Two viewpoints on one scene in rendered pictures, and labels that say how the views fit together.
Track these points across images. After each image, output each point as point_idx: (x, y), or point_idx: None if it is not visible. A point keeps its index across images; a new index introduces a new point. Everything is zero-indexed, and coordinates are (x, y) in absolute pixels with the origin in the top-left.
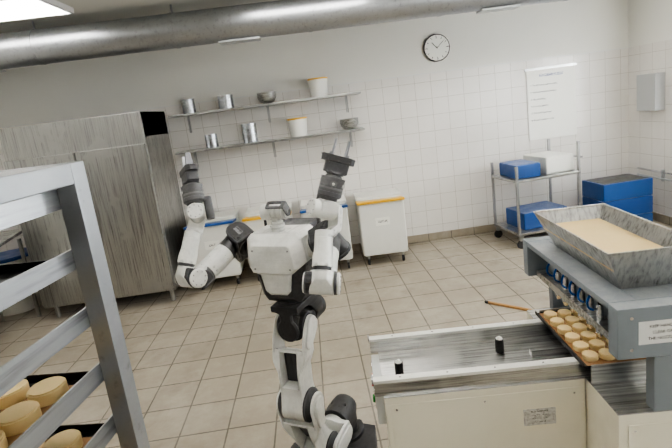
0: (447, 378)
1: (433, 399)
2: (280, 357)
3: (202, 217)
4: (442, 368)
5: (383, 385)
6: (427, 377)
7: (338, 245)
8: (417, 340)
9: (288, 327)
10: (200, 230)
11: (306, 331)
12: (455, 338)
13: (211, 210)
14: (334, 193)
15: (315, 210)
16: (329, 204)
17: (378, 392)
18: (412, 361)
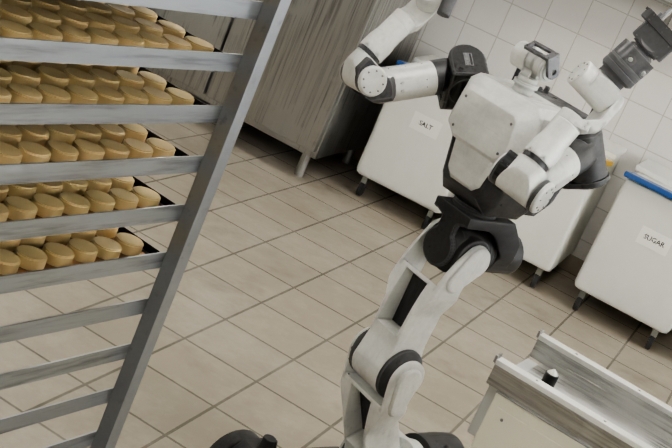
0: (598, 428)
1: (559, 442)
2: (403, 276)
3: (432, 4)
4: None
5: (506, 374)
6: (572, 406)
7: (586, 161)
8: (608, 386)
9: (442, 240)
10: (418, 22)
11: (462, 263)
12: (666, 425)
13: (450, 3)
14: (623, 73)
15: (580, 78)
16: (606, 84)
17: (494, 379)
18: (576, 400)
